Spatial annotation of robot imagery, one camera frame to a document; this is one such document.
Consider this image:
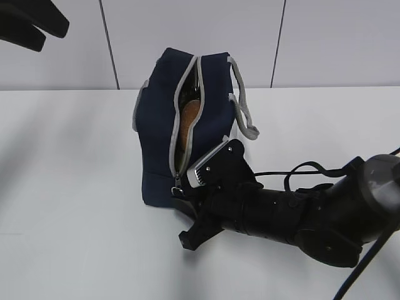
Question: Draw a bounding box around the navy blue lunch bag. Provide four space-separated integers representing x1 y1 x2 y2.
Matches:
132 47 259 208

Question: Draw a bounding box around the brown bread loaf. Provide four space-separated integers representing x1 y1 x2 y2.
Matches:
179 99 201 151

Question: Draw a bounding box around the black cable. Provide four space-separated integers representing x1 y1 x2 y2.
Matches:
254 146 400 300

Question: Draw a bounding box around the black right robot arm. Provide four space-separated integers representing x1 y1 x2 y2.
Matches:
173 154 399 268

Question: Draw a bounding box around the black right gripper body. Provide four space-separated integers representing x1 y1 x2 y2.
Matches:
179 184 250 251

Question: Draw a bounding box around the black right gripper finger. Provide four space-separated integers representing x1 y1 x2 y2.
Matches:
171 196 200 222

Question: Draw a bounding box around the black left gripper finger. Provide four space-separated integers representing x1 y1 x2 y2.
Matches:
1 15 46 52
18 0 69 38

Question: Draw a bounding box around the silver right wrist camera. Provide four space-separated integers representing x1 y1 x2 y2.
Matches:
186 139 263 190

